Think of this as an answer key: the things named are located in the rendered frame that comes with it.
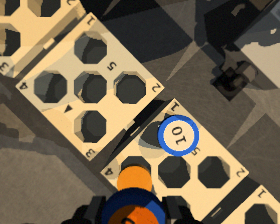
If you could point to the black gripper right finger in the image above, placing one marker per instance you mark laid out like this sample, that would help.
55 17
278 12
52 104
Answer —
177 214

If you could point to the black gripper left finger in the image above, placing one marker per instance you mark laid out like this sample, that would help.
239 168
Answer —
88 214

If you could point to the beige sloped button box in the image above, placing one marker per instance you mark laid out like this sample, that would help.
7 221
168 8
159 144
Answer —
257 52

